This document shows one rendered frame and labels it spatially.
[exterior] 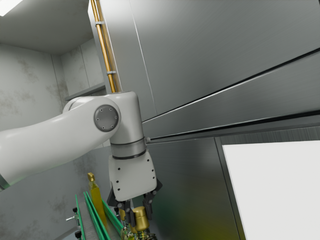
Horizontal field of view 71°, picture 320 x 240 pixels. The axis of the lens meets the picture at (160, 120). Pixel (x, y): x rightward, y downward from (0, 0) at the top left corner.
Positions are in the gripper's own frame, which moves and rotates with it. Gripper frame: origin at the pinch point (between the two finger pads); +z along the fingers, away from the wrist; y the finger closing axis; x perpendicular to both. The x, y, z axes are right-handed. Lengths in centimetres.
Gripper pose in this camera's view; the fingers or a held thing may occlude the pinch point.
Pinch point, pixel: (139, 213)
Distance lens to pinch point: 57.5
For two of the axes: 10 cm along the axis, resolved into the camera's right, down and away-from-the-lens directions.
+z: 1.3, 9.7, 1.9
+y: -8.9, 2.0, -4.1
